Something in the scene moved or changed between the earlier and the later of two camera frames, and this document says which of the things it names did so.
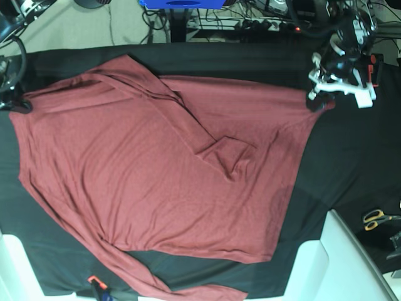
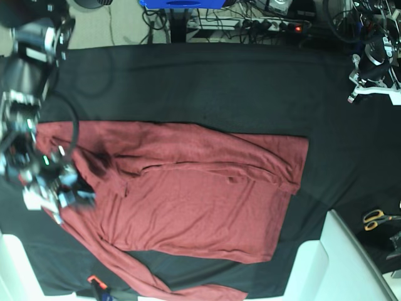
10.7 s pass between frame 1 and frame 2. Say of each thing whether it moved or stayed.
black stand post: stayed
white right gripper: moved
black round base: stayed
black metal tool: stayed
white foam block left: stayed
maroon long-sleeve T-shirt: moved
